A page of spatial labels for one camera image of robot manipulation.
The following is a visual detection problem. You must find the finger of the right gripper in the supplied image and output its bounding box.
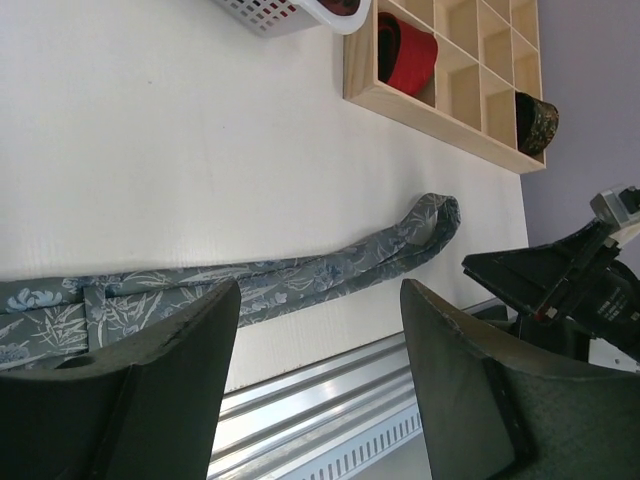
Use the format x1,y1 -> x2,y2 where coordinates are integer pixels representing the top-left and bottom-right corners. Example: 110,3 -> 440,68
462,224 -> 620,320

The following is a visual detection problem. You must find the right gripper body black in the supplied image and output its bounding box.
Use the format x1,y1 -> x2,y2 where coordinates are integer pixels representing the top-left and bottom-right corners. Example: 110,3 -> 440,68
519,260 -> 639,373

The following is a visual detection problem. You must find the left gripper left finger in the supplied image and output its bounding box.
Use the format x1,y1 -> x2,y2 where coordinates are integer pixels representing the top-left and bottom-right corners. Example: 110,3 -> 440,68
1,281 -> 241,479

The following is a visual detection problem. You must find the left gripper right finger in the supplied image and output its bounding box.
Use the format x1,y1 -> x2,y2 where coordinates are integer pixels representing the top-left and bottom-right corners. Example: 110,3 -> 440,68
401,279 -> 639,479

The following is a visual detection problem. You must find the blue-grey floral tie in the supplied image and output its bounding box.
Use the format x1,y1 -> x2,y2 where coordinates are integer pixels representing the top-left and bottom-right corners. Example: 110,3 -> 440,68
1,193 -> 461,370

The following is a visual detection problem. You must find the rolled dark patterned tie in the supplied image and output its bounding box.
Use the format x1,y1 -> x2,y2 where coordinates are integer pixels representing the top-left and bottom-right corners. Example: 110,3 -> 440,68
515,91 -> 559,157

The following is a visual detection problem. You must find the wooden compartment tray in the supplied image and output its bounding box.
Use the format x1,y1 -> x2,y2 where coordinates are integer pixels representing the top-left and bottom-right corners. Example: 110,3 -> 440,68
343,0 -> 546,174

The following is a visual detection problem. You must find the rolled red tie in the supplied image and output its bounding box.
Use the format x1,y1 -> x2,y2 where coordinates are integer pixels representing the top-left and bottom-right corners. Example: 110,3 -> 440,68
378,12 -> 439,96

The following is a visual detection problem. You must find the white plastic basket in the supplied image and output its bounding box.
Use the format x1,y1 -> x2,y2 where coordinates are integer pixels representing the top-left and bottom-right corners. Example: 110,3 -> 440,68
216,0 -> 371,38

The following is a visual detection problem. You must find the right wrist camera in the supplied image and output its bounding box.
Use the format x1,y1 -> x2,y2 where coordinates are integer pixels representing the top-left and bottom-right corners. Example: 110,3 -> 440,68
590,186 -> 639,247

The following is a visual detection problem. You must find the aluminium mounting rail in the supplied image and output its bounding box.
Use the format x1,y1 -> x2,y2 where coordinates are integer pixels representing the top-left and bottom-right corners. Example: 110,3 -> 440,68
207,332 -> 416,479

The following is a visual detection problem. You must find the white slotted cable duct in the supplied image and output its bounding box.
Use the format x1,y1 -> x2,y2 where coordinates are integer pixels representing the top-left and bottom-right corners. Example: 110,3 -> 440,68
278,403 -> 422,480

